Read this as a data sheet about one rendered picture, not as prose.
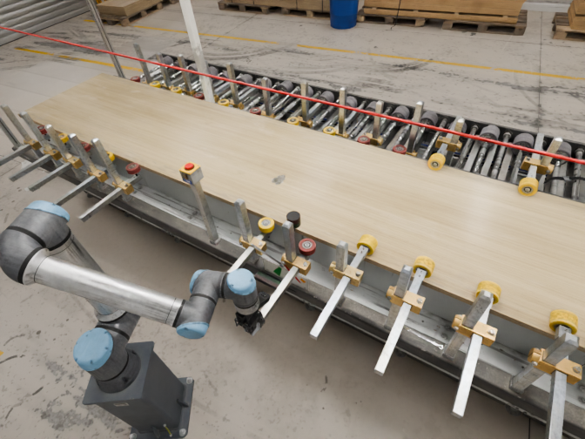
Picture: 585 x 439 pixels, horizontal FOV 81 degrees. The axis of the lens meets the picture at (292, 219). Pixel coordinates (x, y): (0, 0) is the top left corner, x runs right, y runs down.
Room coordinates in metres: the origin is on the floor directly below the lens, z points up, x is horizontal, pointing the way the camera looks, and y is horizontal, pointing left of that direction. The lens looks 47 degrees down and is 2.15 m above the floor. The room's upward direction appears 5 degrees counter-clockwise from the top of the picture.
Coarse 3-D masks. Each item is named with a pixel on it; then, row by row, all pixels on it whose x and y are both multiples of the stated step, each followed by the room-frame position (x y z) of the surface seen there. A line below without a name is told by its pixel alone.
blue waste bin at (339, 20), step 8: (336, 0) 6.53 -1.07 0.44; (344, 0) 6.46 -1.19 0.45; (352, 0) 6.48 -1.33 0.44; (336, 8) 6.53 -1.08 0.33; (344, 8) 6.47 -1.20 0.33; (352, 8) 6.49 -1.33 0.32; (336, 16) 6.53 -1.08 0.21; (344, 16) 6.47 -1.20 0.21; (352, 16) 6.50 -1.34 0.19; (336, 24) 6.53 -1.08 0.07; (344, 24) 6.48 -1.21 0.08; (352, 24) 6.51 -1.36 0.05
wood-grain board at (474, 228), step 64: (64, 128) 2.30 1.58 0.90; (128, 128) 2.22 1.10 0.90; (192, 128) 2.14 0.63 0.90; (256, 128) 2.06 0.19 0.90; (256, 192) 1.41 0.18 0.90; (320, 192) 1.36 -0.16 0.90; (384, 192) 1.31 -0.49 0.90; (448, 192) 1.27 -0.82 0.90; (512, 192) 1.23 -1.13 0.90; (384, 256) 0.91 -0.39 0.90; (448, 256) 0.87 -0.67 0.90; (512, 256) 0.84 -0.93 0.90; (576, 256) 0.81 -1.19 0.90; (512, 320) 0.57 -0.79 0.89
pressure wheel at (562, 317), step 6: (552, 312) 0.55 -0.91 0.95; (558, 312) 0.54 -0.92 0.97; (564, 312) 0.54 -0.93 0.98; (570, 312) 0.53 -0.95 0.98; (552, 318) 0.53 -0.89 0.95; (558, 318) 0.52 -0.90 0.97; (564, 318) 0.51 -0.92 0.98; (570, 318) 0.51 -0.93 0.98; (576, 318) 0.51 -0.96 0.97; (552, 324) 0.51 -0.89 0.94; (558, 324) 0.51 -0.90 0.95; (564, 324) 0.50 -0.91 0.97; (570, 324) 0.49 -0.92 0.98; (576, 324) 0.49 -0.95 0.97; (576, 330) 0.48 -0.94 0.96
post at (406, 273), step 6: (402, 270) 0.67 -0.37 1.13; (408, 270) 0.67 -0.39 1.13; (402, 276) 0.67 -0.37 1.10; (408, 276) 0.66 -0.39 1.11; (402, 282) 0.66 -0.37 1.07; (408, 282) 0.67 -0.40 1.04; (396, 288) 0.67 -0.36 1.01; (402, 288) 0.66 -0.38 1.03; (396, 294) 0.67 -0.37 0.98; (402, 294) 0.66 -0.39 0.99; (396, 306) 0.66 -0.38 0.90; (390, 312) 0.67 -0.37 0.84; (396, 312) 0.66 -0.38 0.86; (390, 318) 0.67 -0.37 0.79; (396, 318) 0.65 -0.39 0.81; (390, 324) 0.66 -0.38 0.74
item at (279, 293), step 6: (306, 258) 0.97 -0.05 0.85; (294, 270) 0.91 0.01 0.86; (288, 276) 0.88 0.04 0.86; (294, 276) 0.88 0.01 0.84; (282, 282) 0.85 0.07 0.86; (288, 282) 0.84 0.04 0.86; (282, 288) 0.82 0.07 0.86; (276, 294) 0.79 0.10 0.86; (282, 294) 0.80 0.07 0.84; (270, 300) 0.77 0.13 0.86; (276, 300) 0.76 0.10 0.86; (264, 306) 0.74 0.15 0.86; (270, 306) 0.74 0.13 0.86; (264, 312) 0.71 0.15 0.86; (270, 312) 0.72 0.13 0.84; (264, 318) 0.69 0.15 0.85
